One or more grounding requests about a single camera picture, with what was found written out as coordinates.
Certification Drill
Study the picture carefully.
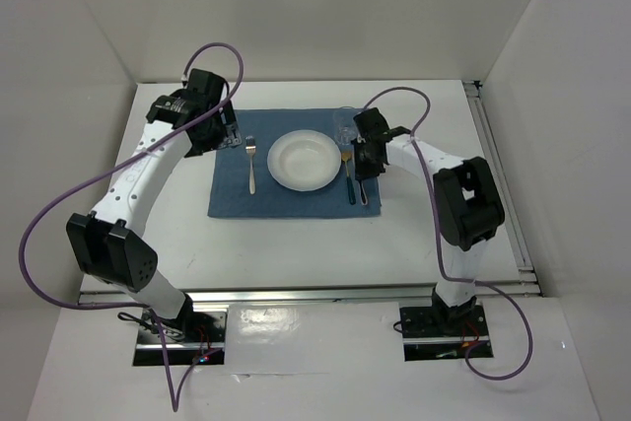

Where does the silver fork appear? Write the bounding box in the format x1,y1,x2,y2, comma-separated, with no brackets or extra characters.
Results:
245,136,256,195

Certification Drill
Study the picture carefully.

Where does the clear drinking glass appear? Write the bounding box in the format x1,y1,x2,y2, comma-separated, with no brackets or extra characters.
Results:
333,106,358,146

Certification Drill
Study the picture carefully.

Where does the silver table knife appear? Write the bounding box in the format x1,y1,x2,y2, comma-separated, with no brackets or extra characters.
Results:
358,180,370,206

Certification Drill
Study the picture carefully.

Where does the aluminium rail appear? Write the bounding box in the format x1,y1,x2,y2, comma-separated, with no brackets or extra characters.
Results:
79,281,542,304
462,81,542,297

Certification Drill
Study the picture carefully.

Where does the gold spoon green handle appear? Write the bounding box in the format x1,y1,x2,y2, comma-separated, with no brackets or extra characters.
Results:
341,150,356,205

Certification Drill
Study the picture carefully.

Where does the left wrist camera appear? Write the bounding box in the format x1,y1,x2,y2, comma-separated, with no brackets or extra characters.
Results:
183,68,228,107

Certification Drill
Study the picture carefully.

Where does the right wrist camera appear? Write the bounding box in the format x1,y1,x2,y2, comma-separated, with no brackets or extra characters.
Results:
353,108,410,144

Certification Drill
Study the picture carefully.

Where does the blue cloth napkin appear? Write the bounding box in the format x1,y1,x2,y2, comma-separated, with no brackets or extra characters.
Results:
208,108,381,219

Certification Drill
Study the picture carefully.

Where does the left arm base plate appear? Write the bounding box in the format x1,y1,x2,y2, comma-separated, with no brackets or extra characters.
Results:
117,310,228,367

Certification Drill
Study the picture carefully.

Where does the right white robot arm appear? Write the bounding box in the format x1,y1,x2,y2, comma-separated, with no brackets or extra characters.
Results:
352,136,505,334

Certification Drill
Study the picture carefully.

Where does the aluminium right side rail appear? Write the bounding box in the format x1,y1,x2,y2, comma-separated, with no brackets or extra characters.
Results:
462,81,542,297

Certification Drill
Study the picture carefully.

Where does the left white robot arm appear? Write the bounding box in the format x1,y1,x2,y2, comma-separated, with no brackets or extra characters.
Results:
66,82,241,341

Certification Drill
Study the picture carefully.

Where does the aluminium front rail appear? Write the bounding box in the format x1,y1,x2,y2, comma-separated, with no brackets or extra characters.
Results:
79,281,542,304

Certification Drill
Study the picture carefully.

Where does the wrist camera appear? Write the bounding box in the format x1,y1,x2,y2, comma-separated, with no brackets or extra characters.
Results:
183,68,228,107
353,108,410,144

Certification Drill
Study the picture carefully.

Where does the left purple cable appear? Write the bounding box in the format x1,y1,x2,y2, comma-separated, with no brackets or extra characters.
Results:
18,41,246,412

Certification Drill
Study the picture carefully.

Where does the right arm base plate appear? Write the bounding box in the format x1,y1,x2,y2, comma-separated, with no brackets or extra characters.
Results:
392,300,494,362

